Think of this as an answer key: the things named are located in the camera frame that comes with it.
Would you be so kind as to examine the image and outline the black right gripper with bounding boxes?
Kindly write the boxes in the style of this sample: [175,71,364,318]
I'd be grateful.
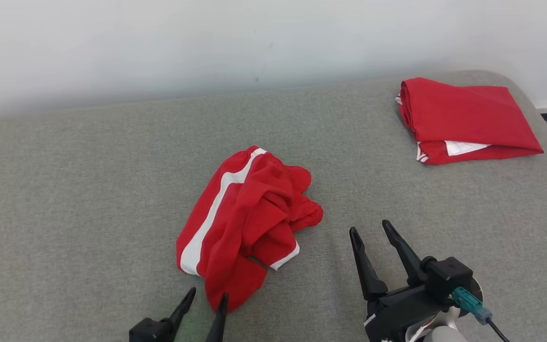
[349,219,450,342]

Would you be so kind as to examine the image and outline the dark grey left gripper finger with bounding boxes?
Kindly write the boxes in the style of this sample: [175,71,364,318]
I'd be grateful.
[206,293,229,342]
[160,287,197,342]

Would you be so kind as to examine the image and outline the red shorts with white stripes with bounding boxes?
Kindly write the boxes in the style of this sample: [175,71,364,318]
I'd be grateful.
[176,146,324,314]

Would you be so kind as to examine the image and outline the red jersey with white sleeves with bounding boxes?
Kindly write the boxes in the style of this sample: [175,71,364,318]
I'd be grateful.
[396,77,545,166]

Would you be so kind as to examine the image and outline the grey fabric sofa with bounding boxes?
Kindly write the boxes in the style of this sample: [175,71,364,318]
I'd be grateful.
[0,70,547,342]

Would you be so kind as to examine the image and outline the right camera cable teal plug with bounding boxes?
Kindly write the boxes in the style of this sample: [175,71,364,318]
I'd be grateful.
[452,286,511,342]

